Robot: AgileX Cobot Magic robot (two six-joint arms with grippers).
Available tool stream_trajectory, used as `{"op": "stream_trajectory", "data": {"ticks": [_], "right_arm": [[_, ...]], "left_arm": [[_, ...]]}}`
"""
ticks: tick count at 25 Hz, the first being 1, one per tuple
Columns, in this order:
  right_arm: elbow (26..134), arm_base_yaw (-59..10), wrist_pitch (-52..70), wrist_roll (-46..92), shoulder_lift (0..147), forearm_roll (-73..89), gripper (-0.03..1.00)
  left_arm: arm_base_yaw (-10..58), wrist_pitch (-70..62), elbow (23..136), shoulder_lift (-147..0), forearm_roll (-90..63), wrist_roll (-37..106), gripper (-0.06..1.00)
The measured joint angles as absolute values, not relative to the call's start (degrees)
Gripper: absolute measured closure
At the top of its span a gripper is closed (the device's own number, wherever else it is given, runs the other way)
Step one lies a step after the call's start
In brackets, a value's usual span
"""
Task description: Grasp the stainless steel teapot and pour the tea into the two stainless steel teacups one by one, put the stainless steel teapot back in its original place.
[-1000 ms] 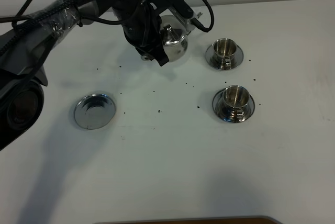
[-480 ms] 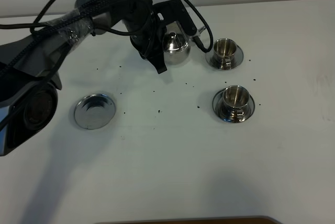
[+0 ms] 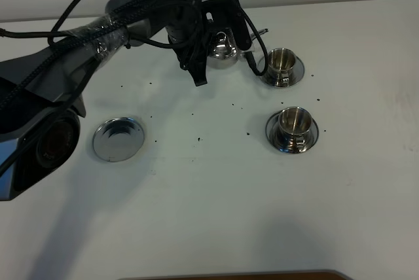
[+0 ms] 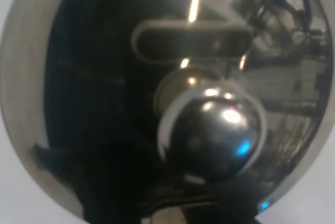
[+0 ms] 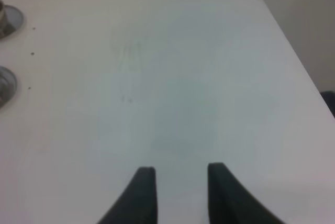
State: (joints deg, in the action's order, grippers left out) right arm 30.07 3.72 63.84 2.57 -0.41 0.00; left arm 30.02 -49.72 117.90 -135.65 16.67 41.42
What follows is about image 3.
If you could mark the round steel teapot trivet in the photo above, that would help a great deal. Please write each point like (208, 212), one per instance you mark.
(118, 139)

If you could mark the stainless steel saucer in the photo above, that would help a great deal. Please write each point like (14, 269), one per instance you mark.
(281, 144)
(296, 72)

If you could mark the near stainless steel saucer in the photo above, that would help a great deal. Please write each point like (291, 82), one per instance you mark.
(281, 144)

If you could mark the stainless steel teapot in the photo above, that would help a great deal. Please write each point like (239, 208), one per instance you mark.
(223, 52)

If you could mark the far stainless steel teacup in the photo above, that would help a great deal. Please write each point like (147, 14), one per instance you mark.
(281, 64)

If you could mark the near stainless steel teacup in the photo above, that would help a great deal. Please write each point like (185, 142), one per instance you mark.
(294, 125)

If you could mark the far stainless steel saucer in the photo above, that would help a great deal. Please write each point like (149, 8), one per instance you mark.
(296, 72)

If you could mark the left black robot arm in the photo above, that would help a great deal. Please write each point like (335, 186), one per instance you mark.
(41, 93)

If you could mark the stainless steel teacup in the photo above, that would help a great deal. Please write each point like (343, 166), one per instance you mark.
(281, 64)
(294, 125)

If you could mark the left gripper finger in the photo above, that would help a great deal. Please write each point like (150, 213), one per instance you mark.
(220, 15)
(193, 59)

